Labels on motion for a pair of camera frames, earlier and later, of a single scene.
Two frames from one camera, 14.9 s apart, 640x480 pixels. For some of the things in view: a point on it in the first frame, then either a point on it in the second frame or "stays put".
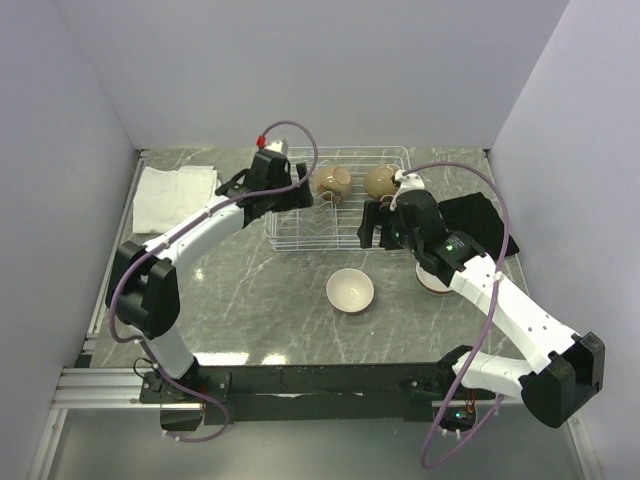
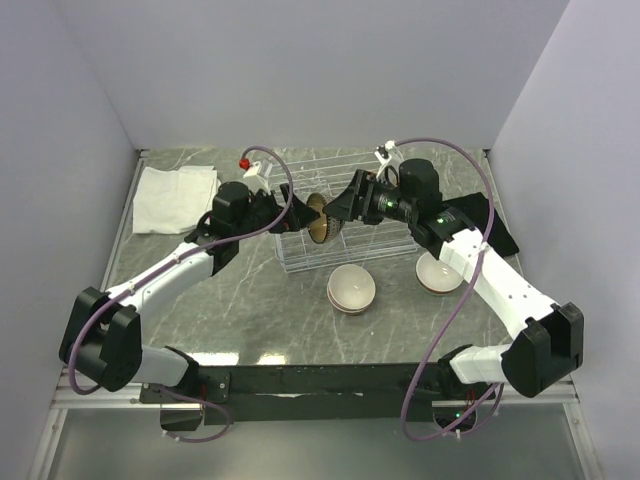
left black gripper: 299,196 to 298,216
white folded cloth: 162,199 stays put
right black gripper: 371,218 to 347,205
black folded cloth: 476,215 stays put
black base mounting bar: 326,393 stays put
